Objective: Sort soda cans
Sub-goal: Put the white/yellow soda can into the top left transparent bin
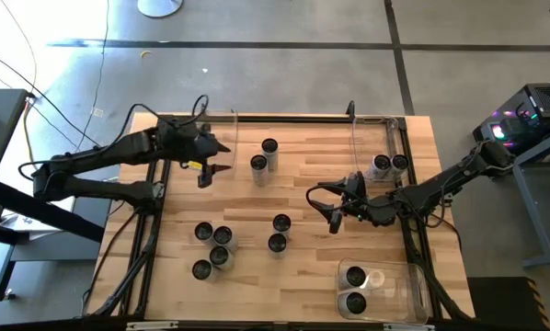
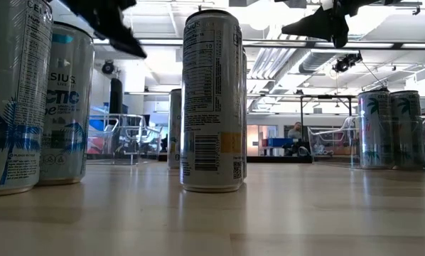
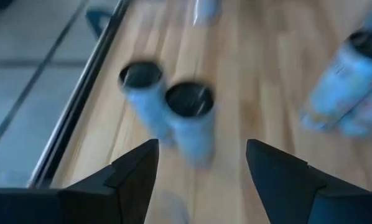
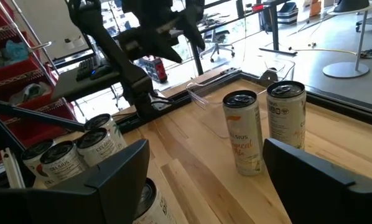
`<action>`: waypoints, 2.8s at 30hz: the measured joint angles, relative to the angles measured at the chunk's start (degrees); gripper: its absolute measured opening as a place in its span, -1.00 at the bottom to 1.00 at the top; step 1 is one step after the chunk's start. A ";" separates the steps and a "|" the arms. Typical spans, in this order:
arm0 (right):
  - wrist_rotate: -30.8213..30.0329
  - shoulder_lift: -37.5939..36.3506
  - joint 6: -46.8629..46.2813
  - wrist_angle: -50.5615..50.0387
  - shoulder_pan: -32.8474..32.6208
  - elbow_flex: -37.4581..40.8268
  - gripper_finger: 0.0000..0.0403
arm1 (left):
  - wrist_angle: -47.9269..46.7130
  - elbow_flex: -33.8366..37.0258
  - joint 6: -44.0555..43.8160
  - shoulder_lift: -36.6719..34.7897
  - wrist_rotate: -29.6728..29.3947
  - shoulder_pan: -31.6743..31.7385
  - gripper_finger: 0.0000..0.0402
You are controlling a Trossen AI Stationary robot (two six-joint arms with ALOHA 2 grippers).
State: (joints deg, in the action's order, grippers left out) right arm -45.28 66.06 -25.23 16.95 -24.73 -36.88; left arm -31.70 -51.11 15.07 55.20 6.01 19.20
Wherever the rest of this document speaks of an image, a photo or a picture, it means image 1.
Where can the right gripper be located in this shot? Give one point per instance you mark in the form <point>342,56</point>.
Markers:
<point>371,211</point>

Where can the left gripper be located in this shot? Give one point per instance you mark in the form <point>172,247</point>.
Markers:
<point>190,142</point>

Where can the clear plastic bin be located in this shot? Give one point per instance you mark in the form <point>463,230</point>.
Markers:
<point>226,131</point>
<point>394,294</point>
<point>367,138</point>

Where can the Celsius Arctic Vibe can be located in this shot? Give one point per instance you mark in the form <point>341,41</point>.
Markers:
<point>355,276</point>
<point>202,269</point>
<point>219,255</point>
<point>355,303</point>

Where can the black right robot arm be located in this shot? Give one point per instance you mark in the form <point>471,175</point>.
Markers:
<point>450,179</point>

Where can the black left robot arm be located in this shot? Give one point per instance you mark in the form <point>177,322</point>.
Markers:
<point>95,156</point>

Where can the small floor label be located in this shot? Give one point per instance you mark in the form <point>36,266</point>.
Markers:
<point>97,112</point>

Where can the black floor tape strip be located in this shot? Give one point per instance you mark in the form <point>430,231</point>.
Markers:
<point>256,44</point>
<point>397,60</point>

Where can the yellow tape scrap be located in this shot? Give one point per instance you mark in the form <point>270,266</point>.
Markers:
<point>146,51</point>

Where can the white round stand base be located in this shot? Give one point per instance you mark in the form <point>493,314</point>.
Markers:
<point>160,7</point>

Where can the black hazard striped mat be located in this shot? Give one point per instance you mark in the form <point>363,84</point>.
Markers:
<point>500,303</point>

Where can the grey metal stand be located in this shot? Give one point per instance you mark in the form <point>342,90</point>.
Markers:
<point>539,230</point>

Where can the white paper sheet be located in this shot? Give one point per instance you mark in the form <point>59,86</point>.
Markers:
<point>24,224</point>

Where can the black RGB computer tower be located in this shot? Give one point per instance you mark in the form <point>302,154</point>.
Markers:
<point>546,99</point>

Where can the black aluminium table frame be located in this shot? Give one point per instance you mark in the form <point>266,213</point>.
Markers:
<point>302,118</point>

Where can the small black frame clamp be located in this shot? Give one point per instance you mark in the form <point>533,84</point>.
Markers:
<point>351,108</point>

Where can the silver table bracket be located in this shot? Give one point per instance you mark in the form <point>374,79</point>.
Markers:
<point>408,327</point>
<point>151,325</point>

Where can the black desk leg frame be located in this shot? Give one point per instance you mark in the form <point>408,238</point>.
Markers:
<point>17,200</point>

